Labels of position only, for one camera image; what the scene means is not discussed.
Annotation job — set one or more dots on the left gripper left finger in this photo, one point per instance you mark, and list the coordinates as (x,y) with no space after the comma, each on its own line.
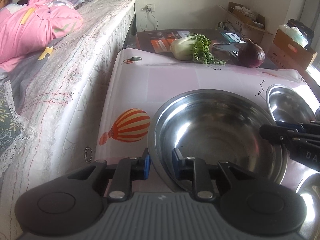
(124,173)

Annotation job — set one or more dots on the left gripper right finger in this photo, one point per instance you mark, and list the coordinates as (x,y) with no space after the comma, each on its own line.
(195,170)

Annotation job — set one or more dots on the large steel bowl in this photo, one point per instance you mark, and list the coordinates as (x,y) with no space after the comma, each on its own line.
(213,125)

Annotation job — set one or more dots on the small steel bowl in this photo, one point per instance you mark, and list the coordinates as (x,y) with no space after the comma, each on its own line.
(285,105)

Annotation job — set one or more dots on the steel bowl at edge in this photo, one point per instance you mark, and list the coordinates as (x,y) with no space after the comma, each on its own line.
(308,189)

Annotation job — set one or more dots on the pink balloon tablecloth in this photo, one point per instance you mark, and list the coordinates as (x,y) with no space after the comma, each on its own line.
(157,103)

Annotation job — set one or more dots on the cardboard box with label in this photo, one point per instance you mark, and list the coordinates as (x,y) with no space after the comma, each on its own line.
(285,53)

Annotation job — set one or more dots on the white mattress bed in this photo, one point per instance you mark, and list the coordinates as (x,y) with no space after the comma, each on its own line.
(59,101)

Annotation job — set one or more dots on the white plastic bag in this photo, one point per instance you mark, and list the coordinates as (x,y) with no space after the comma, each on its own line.
(295,34)

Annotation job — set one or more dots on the black bag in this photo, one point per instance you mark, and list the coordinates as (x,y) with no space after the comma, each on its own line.
(306,31)

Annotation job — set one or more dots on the napa cabbage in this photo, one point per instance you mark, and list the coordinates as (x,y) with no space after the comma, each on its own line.
(196,48)

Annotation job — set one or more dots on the open cardboard box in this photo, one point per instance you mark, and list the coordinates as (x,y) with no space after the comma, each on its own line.
(245,26)

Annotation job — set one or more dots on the pink blanket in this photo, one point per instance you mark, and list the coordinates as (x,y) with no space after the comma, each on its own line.
(31,27)

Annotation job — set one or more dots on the wall power socket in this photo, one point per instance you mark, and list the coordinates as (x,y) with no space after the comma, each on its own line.
(150,8)

